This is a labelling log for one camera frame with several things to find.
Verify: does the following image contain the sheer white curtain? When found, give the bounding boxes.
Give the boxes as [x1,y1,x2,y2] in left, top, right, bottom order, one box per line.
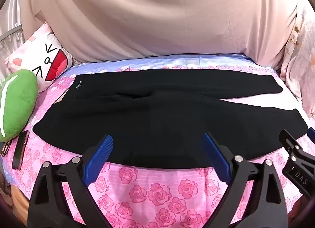
[0,0,25,77]

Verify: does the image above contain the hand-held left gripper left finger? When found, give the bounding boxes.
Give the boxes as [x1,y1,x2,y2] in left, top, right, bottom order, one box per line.
[27,134,114,228]

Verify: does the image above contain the pink rose print bed sheet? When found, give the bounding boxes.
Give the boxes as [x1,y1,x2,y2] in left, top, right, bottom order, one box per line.
[0,53,315,228]

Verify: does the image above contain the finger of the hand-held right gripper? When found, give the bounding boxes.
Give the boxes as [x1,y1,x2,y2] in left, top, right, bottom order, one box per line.
[307,127,315,145]
[279,129,315,199]

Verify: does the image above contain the pale floral cloth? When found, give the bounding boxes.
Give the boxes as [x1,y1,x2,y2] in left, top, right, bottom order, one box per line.
[280,3,315,120]

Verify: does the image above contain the black smartphone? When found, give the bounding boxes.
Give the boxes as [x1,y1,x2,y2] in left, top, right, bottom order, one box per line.
[11,130,30,170]

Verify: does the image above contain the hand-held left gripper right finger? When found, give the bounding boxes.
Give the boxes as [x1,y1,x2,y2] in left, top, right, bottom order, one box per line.
[202,132,289,228]

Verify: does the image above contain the green plush toy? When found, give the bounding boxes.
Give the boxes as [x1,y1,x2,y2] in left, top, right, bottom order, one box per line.
[0,69,39,143]

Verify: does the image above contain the eyeglasses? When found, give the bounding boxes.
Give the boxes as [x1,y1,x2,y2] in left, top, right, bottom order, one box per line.
[0,141,12,157]

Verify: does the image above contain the cat face pillow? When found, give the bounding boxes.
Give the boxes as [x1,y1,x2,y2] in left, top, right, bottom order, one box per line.
[5,22,76,93]

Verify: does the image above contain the beige draped cloth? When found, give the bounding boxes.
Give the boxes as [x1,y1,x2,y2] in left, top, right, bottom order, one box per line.
[20,0,300,71]

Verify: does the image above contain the black pants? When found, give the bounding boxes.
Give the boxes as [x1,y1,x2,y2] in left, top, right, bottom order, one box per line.
[32,69,309,169]

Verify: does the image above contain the orange patterned cloth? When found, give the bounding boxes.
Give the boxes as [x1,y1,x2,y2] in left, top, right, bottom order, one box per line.
[10,185,33,221]

